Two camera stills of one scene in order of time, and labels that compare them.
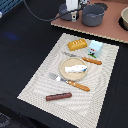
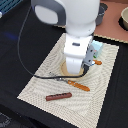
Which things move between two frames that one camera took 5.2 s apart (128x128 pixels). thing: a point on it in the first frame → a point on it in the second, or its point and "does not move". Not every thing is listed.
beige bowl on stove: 123,20 does not move
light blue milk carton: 95,48 does not move
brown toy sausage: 58,96 does not move
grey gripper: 75,14 → 88,57
